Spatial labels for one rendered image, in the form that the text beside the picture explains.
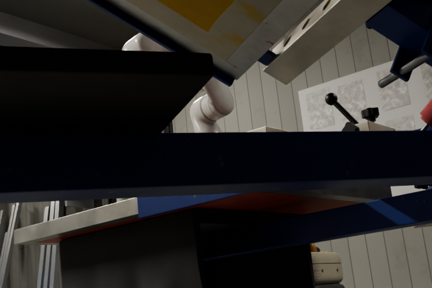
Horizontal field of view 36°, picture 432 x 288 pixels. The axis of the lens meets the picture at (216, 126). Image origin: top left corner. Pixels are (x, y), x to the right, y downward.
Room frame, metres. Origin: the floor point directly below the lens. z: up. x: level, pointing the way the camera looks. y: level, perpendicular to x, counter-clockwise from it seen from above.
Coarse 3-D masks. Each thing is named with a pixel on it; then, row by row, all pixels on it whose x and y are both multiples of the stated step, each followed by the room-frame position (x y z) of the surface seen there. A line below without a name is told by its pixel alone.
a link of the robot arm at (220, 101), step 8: (216, 80) 2.08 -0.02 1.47; (208, 88) 2.07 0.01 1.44; (216, 88) 2.08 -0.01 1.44; (224, 88) 2.10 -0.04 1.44; (208, 96) 2.09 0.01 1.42; (216, 96) 2.08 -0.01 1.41; (224, 96) 2.10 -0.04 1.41; (232, 96) 2.13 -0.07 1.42; (208, 104) 2.11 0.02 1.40; (216, 104) 2.09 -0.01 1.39; (224, 104) 2.10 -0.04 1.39; (232, 104) 2.12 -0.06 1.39; (216, 112) 2.11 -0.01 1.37; (224, 112) 2.11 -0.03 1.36
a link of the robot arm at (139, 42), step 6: (138, 36) 1.94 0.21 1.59; (144, 36) 1.94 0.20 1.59; (126, 42) 2.00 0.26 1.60; (132, 42) 1.95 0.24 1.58; (138, 42) 1.93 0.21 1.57; (144, 42) 1.93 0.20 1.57; (150, 42) 1.94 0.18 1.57; (126, 48) 1.98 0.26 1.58; (132, 48) 1.96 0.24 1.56; (138, 48) 1.94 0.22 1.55; (144, 48) 1.94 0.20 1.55; (150, 48) 1.95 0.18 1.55; (156, 48) 1.96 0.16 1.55; (162, 48) 1.98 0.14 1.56
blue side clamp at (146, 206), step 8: (144, 200) 1.39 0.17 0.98; (152, 200) 1.38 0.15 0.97; (160, 200) 1.36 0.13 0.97; (168, 200) 1.35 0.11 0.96; (176, 200) 1.33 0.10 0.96; (184, 200) 1.32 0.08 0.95; (192, 200) 1.31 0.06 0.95; (200, 200) 1.29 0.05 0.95; (208, 200) 1.28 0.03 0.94; (216, 200) 1.27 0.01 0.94; (144, 208) 1.39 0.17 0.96; (152, 208) 1.38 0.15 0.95; (160, 208) 1.36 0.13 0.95; (168, 208) 1.35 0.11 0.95; (176, 208) 1.33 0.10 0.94; (144, 216) 1.39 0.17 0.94
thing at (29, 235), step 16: (272, 192) 1.33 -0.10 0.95; (288, 192) 1.35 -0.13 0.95; (304, 192) 1.37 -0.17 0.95; (320, 192) 1.41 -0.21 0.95; (336, 192) 1.46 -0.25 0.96; (352, 192) 1.52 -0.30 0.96; (368, 192) 1.58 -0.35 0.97; (384, 192) 1.65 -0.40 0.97; (96, 208) 1.51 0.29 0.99; (112, 208) 1.47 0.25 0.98; (128, 208) 1.44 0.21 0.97; (48, 224) 1.62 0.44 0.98; (64, 224) 1.58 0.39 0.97; (80, 224) 1.54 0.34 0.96; (96, 224) 1.51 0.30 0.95; (16, 240) 1.71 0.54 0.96; (32, 240) 1.68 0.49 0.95
